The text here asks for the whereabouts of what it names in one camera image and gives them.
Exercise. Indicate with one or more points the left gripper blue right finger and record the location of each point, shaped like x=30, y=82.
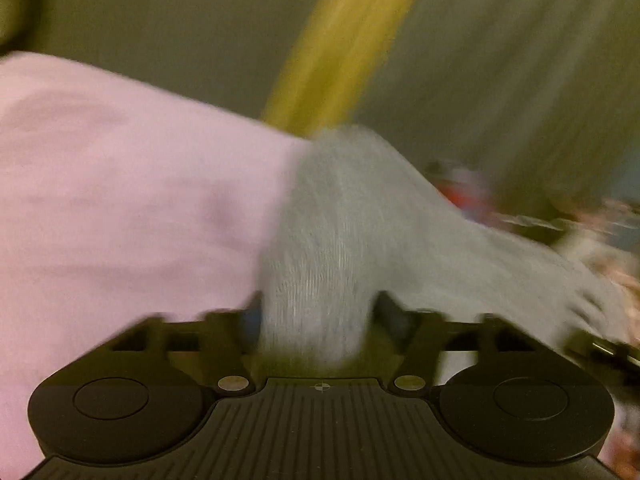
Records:
x=390, y=316

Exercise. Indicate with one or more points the grey curtain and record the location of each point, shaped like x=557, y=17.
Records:
x=542, y=96

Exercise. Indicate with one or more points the pink bed sheet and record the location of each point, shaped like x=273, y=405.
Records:
x=118, y=200

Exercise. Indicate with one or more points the yellow curtain stripe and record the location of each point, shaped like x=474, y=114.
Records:
x=333, y=59

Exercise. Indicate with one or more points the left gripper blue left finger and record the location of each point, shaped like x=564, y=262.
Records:
x=252, y=316

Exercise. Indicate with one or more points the grey knit pants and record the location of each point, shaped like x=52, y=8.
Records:
x=361, y=220

